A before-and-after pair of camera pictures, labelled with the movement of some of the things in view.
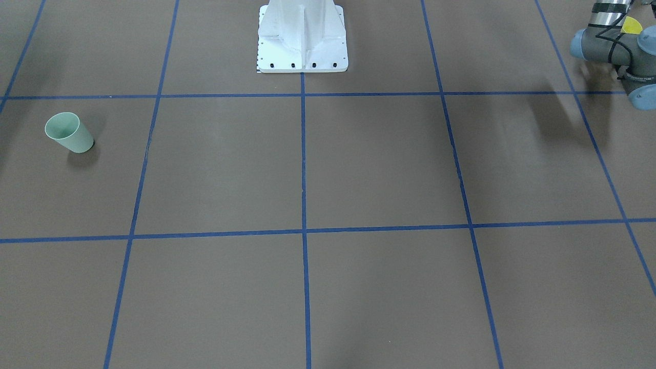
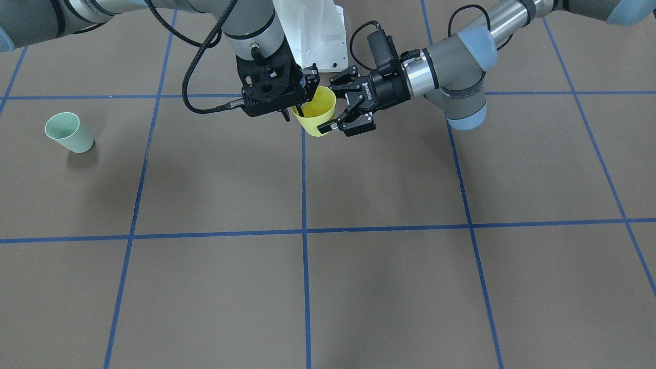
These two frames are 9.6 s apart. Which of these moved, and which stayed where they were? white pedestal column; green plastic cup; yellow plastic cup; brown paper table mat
Moved: yellow plastic cup
Stayed: green plastic cup; white pedestal column; brown paper table mat
